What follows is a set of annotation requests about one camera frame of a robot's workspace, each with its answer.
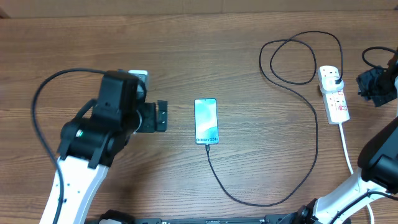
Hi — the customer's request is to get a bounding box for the blue Galaxy smartphone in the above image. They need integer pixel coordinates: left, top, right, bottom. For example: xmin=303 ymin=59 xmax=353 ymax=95
xmin=194 ymin=98 xmax=219 ymax=145

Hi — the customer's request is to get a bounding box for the black USB charging cable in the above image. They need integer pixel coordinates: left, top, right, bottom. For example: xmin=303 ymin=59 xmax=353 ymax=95
xmin=204 ymin=30 xmax=344 ymax=207

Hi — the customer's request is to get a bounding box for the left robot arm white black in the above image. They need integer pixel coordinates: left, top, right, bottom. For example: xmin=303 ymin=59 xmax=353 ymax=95
xmin=30 ymin=68 xmax=168 ymax=223

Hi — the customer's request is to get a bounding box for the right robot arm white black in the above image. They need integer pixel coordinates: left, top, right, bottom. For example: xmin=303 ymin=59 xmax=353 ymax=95
xmin=280 ymin=50 xmax=397 ymax=223

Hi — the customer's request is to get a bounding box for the white USB charger plug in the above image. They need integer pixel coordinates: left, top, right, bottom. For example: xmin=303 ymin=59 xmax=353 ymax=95
xmin=320 ymin=77 xmax=345 ymax=94

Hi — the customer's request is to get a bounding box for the white power strip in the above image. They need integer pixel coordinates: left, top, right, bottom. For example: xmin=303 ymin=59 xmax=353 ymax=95
xmin=317 ymin=65 xmax=349 ymax=124

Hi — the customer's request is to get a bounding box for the cardboard back panel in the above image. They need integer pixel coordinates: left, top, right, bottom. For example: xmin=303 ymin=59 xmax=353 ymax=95
xmin=1 ymin=0 xmax=397 ymax=18

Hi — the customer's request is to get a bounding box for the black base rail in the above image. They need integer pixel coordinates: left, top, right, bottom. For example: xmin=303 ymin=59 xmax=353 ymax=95
xmin=86 ymin=210 xmax=312 ymax=224

